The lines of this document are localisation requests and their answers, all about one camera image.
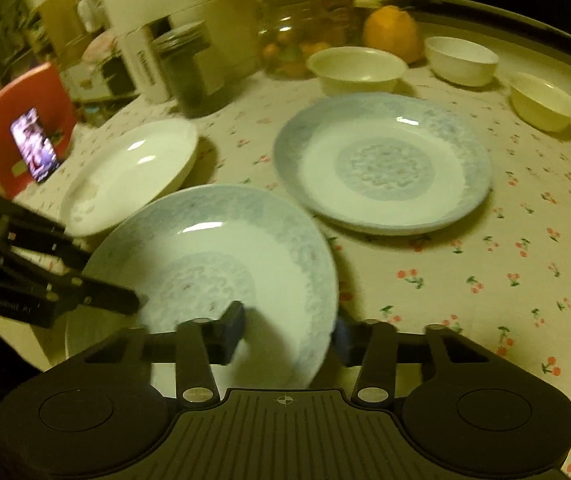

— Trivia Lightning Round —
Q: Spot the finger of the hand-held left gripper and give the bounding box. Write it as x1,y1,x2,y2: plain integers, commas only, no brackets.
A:
40,277,141,315
0,192,91,271

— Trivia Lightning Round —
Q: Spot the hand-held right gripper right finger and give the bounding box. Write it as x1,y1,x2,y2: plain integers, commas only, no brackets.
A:
332,320,492,407

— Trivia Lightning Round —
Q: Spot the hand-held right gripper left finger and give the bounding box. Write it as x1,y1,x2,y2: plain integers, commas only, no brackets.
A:
84,301,247,409

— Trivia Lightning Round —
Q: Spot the blue patterned plate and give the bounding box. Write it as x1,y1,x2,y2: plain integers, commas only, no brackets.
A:
81,185,340,391
272,92,493,236

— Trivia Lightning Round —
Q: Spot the plain white plate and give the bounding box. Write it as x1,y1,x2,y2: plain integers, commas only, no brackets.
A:
59,119,200,238

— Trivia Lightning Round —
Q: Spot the wide cream bowl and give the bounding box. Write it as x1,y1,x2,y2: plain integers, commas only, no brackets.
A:
306,46,409,97

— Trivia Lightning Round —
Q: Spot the small cream bowl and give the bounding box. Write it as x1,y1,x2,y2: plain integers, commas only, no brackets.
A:
509,72,571,133

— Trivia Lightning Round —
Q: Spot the smartphone with lit screen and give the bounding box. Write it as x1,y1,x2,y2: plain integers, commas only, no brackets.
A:
10,107,62,183

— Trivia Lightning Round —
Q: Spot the red chair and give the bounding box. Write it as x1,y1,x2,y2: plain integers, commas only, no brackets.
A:
0,62,78,201

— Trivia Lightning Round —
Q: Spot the floral cherry print tablecloth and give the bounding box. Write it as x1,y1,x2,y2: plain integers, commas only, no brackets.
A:
15,55,571,480

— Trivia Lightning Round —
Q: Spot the dark jar with lid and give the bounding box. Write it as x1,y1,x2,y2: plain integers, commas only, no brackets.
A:
152,21,216,118

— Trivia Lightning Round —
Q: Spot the yellowish cardboard box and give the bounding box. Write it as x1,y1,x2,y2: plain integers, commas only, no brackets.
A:
40,0,96,61

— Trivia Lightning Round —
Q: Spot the white kitchen appliance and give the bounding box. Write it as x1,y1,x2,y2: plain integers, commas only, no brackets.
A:
75,0,266,106

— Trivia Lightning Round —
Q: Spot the deep white bowl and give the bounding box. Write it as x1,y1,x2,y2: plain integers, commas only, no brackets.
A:
423,36,500,87

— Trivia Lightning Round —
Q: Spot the glass jar of small fruits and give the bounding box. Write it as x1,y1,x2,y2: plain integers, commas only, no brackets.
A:
256,0,363,80

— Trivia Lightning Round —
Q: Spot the large orange citrus fruit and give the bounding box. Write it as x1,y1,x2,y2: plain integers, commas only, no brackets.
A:
363,5,425,65

